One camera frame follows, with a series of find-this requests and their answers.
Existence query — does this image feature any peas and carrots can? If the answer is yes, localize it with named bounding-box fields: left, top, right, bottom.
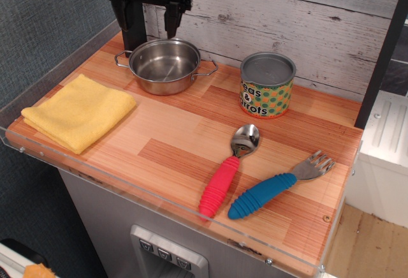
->
left=239, top=52, right=296, bottom=119

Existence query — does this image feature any stainless steel pot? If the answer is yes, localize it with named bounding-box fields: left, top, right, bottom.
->
left=115, top=38, right=219, bottom=96

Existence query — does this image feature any yellow folded cloth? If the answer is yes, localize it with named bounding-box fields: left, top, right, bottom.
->
left=21, top=74, right=136, bottom=154

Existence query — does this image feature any grey toy fridge cabinet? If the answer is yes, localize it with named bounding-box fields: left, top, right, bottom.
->
left=59, top=170, right=290, bottom=277

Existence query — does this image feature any silver dispenser button panel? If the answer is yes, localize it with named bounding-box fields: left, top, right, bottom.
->
left=130, top=224, right=210, bottom=277

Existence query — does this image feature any orange object at corner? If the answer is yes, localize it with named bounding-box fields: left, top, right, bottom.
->
left=22, top=263, right=56, bottom=278

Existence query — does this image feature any white toy sink unit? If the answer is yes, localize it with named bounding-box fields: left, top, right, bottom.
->
left=345, top=91, right=407, bottom=227

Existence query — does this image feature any black left frame post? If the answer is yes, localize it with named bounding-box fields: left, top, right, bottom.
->
left=121, top=0, right=147, bottom=51

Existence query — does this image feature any black frame post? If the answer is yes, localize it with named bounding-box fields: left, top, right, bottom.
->
left=121, top=0, right=147, bottom=51
left=354, top=0, right=407, bottom=129

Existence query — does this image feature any red handled spoon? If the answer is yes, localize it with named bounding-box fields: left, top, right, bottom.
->
left=198, top=124, right=260, bottom=217

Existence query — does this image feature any clear acrylic guard rail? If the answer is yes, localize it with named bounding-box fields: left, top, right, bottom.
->
left=1, top=23, right=362, bottom=277

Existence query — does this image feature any blue handled fork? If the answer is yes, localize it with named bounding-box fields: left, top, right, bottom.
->
left=228, top=150, right=336, bottom=220

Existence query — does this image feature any black right frame post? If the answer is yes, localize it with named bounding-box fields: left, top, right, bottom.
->
left=354, top=0, right=407, bottom=129

